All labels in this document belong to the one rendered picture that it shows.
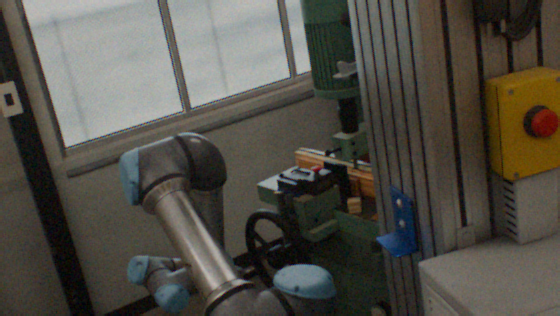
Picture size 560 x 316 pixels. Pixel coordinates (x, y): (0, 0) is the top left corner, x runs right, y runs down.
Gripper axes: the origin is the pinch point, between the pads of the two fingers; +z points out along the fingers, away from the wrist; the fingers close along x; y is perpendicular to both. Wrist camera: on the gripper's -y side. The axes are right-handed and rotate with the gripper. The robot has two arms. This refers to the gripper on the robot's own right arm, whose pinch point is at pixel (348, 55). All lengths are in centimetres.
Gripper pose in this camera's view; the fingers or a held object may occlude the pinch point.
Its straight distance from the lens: 184.8
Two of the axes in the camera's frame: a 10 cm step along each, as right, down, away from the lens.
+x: -5.1, 8.3, -2.3
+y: -6.0, -5.3, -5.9
